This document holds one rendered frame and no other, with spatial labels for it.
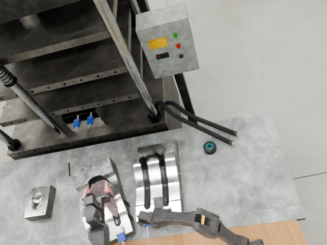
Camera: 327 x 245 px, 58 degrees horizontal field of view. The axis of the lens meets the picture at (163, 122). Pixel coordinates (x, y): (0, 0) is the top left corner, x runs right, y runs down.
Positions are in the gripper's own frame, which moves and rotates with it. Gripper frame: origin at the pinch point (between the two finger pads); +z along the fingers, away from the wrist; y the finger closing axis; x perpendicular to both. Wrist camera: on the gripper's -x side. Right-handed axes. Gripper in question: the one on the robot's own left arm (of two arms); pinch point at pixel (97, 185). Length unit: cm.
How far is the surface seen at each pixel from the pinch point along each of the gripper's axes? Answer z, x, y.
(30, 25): 100, -38, 22
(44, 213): 11, 33, 50
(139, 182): 11.4, 30.2, -13.9
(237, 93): 127, 117, -108
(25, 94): 74, -10, 42
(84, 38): 72, -35, -12
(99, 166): 29.4, 28.2, 10.5
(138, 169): 18.2, 26.6, -15.1
